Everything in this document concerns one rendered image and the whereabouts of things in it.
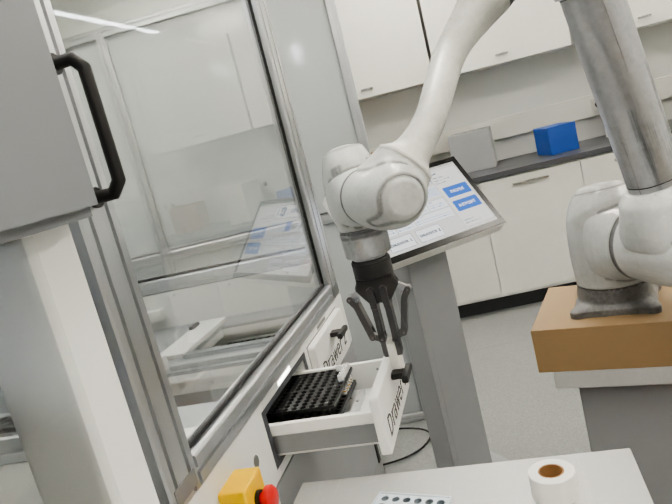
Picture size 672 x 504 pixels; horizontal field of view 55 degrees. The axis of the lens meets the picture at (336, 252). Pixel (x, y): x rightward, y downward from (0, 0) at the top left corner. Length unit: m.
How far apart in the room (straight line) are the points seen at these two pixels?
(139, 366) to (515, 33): 3.93
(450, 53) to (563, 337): 0.64
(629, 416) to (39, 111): 1.39
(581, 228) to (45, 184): 1.23
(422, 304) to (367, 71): 2.57
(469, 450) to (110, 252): 1.74
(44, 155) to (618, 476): 0.97
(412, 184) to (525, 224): 3.26
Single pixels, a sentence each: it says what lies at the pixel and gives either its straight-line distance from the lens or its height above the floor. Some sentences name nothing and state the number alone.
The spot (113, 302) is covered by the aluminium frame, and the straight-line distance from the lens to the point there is 0.84.
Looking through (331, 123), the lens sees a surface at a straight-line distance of 2.82.
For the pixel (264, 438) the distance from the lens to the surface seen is 1.19.
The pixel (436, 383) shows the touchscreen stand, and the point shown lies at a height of 0.50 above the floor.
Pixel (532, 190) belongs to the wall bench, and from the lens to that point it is 4.19.
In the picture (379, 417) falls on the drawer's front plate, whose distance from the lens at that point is 1.13.
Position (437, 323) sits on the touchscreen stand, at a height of 0.69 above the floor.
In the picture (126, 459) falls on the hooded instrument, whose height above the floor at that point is 1.21.
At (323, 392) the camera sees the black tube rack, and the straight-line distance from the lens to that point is 1.27.
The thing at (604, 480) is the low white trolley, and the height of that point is 0.76.
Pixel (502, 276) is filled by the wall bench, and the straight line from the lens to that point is 4.26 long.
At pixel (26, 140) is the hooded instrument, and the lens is 0.37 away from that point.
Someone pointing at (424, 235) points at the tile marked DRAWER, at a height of 1.00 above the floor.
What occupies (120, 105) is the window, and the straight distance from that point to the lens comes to 1.00.
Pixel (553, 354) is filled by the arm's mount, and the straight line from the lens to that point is 1.49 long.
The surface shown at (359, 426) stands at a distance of 1.17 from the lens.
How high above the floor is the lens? 1.37
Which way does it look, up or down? 10 degrees down
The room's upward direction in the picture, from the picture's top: 14 degrees counter-clockwise
